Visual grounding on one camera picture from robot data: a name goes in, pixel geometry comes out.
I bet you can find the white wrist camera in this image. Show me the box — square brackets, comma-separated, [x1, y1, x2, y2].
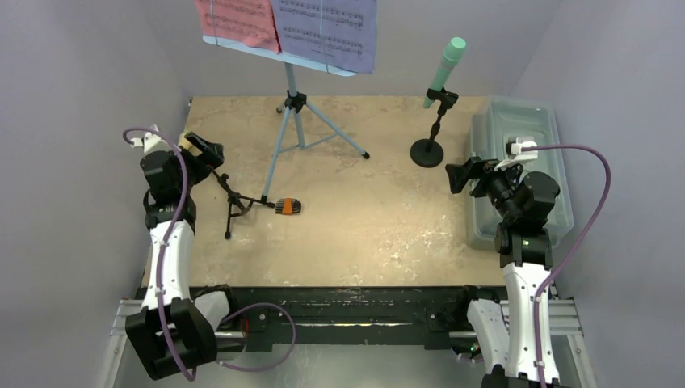
[128, 124, 171, 155]
[494, 137, 538, 171]

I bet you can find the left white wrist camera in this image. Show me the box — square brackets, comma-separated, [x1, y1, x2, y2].
[128, 124, 171, 155]

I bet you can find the purple sheet music page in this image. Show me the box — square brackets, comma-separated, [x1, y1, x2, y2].
[271, 0, 378, 74]

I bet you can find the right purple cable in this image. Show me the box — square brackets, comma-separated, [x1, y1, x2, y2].
[513, 143, 612, 388]

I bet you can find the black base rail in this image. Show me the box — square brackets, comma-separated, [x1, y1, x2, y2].
[109, 285, 584, 355]

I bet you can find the green microphone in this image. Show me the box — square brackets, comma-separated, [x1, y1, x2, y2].
[428, 37, 467, 91]

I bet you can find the black tripod mic stand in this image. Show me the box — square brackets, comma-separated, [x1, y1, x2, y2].
[212, 169, 275, 240]

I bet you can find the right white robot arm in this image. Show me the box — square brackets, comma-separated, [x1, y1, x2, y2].
[445, 157, 561, 387]

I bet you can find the blue music stand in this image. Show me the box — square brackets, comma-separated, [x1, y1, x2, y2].
[203, 35, 370, 200]

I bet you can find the black round-base mic stand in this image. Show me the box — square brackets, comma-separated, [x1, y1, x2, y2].
[410, 88, 459, 168]

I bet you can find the clear plastic storage box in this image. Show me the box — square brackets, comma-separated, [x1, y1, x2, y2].
[464, 96, 574, 251]

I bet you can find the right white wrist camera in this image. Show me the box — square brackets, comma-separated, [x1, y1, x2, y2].
[494, 137, 538, 171]

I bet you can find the beige microphone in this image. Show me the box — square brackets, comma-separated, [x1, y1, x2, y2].
[177, 131, 195, 152]

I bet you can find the orange hex key set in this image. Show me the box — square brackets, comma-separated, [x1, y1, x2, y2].
[275, 197, 302, 215]

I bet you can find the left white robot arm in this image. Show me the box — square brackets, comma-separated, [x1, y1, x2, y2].
[123, 126, 241, 382]

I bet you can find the red sheet music page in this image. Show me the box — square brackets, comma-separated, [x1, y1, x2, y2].
[195, 0, 280, 54]

